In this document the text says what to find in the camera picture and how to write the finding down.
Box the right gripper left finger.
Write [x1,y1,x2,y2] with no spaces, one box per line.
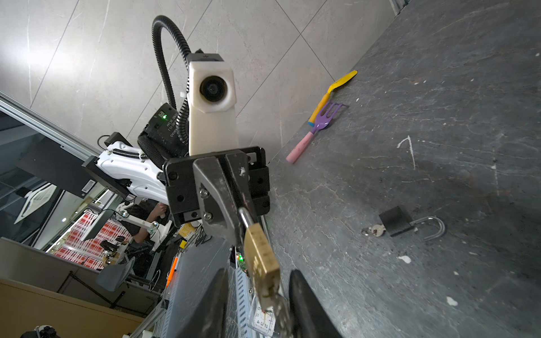
[176,268,229,338]

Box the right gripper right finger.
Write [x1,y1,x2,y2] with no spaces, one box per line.
[289,270,342,338]

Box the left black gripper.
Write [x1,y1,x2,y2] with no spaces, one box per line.
[164,146,270,246]

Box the brass padlock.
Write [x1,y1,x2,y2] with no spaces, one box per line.
[238,207,292,337]

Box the black padlock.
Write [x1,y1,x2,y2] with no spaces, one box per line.
[361,206,447,242]

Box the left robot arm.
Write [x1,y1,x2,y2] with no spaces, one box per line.
[83,15,270,247]

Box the small white clock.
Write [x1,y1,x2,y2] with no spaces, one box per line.
[248,296,276,337]

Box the purple pink toy rake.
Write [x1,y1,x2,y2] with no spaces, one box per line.
[286,102,348,163]

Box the yellow toy shovel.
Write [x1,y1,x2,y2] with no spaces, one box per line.
[307,70,359,127]

